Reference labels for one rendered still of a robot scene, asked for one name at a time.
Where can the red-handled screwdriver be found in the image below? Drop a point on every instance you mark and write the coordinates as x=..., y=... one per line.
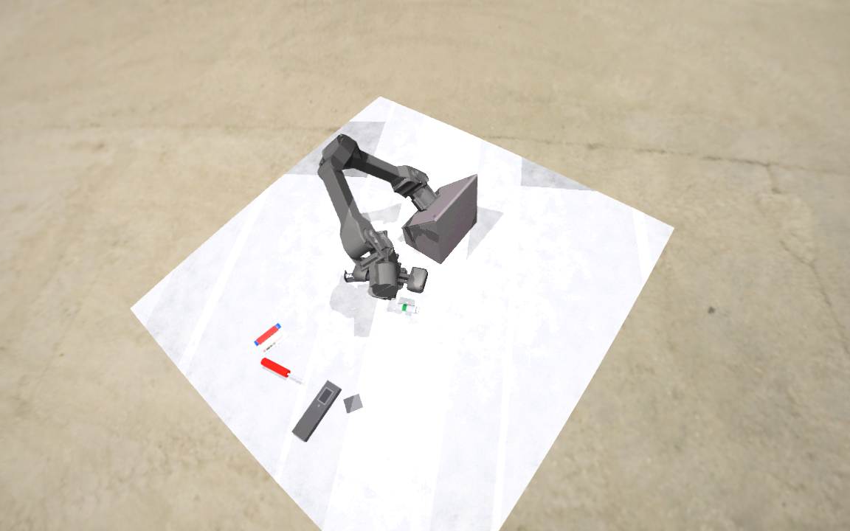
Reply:
x=278, y=369

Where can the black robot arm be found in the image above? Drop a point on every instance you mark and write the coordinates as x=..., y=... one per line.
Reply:
x=356, y=232

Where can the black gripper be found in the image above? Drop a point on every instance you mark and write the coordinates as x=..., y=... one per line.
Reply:
x=415, y=281

